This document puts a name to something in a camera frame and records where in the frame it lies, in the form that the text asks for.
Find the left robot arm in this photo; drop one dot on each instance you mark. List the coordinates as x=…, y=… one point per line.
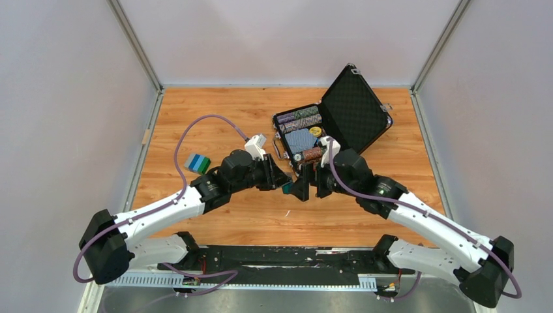
x=113, y=244

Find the teal pill organizer box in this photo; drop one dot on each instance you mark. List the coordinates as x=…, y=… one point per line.
x=286, y=188

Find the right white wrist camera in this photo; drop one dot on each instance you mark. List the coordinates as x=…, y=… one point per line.
x=330, y=148

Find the purple green chip row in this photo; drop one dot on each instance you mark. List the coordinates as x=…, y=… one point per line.
x=297, y=114

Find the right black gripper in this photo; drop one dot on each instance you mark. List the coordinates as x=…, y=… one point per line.
x=300, y=187

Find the blue playing card deck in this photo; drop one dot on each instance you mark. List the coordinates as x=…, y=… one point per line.
x=300, y=140

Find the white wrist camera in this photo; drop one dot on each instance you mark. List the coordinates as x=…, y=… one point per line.
x=330, y=148
x=254, y=146

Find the black poker chip case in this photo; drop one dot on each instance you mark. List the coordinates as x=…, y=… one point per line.
x=351, y=113

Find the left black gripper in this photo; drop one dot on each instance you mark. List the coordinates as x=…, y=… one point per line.
x=274, y=177

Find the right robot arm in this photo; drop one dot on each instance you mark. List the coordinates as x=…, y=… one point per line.
x=478, y=265

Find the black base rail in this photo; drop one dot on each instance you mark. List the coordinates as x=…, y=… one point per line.
x=287, y=265

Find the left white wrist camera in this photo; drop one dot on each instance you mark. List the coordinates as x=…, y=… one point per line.
x=254, y=146

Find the yellow dealer chip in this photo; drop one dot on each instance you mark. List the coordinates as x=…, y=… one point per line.
x=316, y=131

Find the blue green toy block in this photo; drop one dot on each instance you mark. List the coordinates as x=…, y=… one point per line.
x=197, y=163

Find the red green chip row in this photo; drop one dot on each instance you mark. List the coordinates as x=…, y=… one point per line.
x=308, y=155

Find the purple brown chip row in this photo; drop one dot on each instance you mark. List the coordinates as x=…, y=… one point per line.
x=300, y=123

